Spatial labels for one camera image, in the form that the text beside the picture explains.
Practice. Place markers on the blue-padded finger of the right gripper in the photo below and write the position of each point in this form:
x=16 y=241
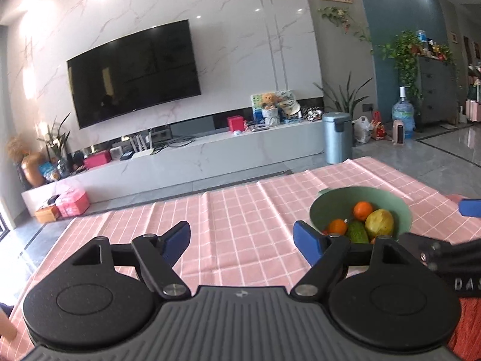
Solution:
x=470 y=208

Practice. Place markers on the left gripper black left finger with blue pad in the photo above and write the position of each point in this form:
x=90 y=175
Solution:
x=153 y=257

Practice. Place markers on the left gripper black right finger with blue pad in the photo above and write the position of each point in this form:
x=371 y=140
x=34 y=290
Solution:
x=330 y=257

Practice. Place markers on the orange tangerine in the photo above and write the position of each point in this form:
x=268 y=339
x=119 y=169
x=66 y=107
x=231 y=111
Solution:
x=362 y=210
x=337 y=226

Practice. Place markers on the green plastic bowl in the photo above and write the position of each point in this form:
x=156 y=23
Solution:
x=339 y=203

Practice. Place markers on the person's hand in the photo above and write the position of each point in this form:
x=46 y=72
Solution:
x=8 y=330

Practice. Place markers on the pink round stool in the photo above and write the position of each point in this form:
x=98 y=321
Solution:
x=455 y=198

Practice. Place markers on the green cucumber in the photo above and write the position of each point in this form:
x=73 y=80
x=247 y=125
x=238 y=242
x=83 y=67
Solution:
x=356 y=233

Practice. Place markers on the yellow-green pear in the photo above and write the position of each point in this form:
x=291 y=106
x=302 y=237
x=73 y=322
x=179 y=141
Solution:
x=379 y=223

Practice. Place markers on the pink checkered tablecloth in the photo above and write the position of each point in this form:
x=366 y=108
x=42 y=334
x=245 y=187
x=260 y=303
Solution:
x=243 y=235

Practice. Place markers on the pink storage box on floor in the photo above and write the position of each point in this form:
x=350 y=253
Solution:
x=72 y=203

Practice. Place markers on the pink small heater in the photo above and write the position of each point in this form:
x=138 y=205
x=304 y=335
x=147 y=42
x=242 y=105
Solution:
x=398 y=134

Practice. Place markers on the white wifi router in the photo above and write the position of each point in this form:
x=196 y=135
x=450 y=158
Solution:
x=141 y=145

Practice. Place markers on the blue-grey trash bin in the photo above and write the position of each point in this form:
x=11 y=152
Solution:
x=337 y=137

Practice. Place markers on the blue water jug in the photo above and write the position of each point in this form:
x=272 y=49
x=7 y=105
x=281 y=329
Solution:
x=404 y=111

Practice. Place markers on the white tv console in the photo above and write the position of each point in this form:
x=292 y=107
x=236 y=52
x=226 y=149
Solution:
x=207 y=157

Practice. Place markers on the white plastic bag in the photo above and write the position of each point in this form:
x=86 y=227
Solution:
x=362 y=128

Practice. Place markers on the grey drawer cabinet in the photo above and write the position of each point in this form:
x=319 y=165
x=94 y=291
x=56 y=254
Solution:
x=437 y=83

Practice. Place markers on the long-leaf potted plant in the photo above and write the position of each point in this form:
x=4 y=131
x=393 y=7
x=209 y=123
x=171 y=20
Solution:
x=343 y=99

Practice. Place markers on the brown vase dried flowers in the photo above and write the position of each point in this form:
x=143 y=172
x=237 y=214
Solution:
x=26 y=161

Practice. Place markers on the red box on console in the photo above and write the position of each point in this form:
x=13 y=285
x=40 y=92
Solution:
x=236 y=123

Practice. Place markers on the teddy bear in bag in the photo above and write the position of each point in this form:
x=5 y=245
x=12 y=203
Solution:
x=275 y=108

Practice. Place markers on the hanging green pothos plant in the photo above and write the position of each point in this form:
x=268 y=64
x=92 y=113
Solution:
x=404 y=50

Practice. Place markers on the black flat television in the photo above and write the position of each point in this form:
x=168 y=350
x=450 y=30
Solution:
x=134 y=72

